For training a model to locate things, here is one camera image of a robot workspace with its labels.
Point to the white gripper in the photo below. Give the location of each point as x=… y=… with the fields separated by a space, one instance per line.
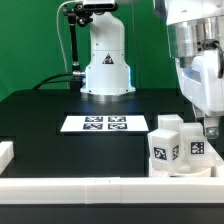
x=200 y=84

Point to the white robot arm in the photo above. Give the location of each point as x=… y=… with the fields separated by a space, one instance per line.
x=195 y=30

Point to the white tag sheet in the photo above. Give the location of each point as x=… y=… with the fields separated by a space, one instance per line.
x=112 y=123

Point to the white U-shaped obstacle wall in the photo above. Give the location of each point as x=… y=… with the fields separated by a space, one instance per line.
x=105 y=190

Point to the white camera on stand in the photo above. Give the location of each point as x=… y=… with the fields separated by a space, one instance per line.
x=100 y=5

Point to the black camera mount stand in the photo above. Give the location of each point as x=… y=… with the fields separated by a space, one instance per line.
x=76 y=16

